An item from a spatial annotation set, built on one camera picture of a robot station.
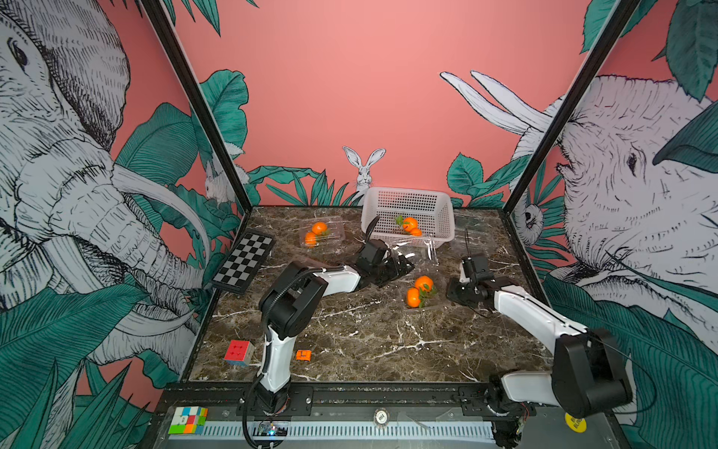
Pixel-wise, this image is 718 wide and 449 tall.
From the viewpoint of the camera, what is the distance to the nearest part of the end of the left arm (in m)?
0.78

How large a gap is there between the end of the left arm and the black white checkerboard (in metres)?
0.43

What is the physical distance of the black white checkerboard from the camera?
0.95 meters
